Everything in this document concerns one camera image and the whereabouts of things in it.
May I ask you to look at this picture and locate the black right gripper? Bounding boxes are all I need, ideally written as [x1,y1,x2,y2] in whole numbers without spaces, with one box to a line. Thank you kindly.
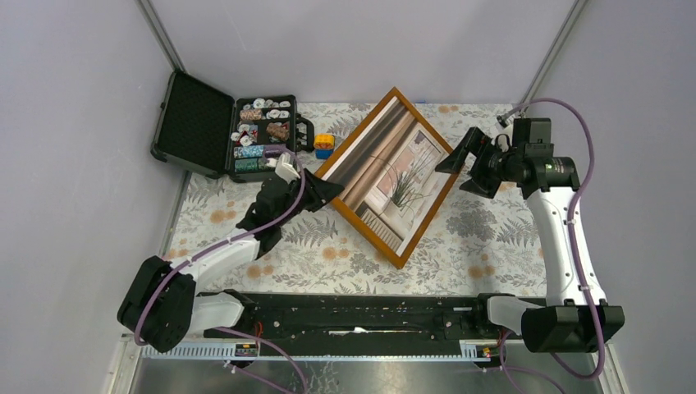
[433,127,522,199]

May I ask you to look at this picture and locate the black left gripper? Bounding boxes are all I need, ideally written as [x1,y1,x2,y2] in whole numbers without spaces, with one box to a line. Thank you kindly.
[275,168,345,227]

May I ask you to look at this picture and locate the wooden picture frame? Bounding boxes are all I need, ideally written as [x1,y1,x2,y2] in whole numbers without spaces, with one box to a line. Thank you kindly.
[314,86,462,271]

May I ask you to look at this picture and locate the photo print of window plant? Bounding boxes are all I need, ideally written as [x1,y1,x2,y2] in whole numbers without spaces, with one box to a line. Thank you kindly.
[323,96,448,258]

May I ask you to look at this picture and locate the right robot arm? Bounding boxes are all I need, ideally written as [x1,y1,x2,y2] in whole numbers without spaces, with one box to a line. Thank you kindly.
[436,118,625,353]

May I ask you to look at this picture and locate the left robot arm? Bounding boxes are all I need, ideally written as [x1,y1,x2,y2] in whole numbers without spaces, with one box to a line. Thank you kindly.
[117,170,344,352]

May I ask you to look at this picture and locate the yellow and blue toy block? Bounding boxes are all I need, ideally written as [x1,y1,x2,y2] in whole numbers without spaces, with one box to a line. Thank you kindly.
[314,134,336,160]

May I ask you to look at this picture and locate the purple poker chip stack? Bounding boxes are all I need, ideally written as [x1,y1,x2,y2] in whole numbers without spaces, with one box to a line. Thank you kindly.
[263,144,287,158]

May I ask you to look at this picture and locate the orange poker chip roll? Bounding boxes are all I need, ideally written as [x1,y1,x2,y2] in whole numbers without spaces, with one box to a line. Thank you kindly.
[266,123,291,142]

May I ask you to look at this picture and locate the cyan poker chip stack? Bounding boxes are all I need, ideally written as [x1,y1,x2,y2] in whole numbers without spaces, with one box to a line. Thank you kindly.
[233,145,265,160]

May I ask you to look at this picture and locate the floral patterned table mat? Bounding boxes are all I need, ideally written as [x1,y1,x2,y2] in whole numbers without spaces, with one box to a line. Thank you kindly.
[160,103,547,298]

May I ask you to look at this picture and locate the green poker chip stack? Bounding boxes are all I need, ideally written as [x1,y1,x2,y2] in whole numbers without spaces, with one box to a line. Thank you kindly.
[234,158,259,173]

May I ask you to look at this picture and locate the black poker chip case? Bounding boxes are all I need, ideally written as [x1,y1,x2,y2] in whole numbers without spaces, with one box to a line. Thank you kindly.
[150,71,314,183]

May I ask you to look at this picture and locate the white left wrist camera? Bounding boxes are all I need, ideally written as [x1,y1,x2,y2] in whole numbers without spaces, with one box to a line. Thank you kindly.
[274,153,300,184]

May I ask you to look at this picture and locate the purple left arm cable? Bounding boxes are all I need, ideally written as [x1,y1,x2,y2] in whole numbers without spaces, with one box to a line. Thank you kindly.
[132,143,311,394]

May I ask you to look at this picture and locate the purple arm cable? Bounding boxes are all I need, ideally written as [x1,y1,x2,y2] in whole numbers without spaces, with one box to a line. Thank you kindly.
[483,98,607,394]
[132,143,311,394]

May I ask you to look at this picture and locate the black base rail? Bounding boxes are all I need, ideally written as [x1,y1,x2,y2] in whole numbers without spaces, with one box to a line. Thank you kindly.
[149,291,583,360]

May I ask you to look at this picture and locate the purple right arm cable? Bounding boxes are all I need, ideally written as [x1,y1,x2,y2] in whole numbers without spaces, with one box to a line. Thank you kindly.
[483,98,607,394]

